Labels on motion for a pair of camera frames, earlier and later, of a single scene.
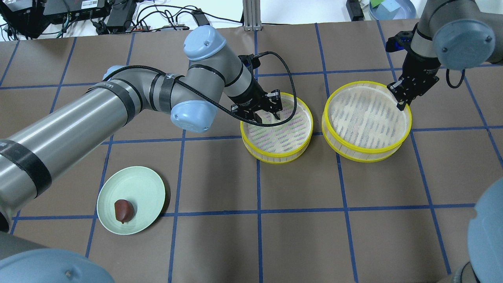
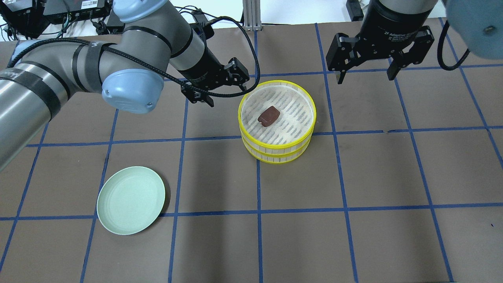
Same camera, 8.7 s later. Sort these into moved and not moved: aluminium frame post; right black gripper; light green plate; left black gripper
Moved: left black gripper; right black gripper
Not moved: aluminium frame post; light green plate
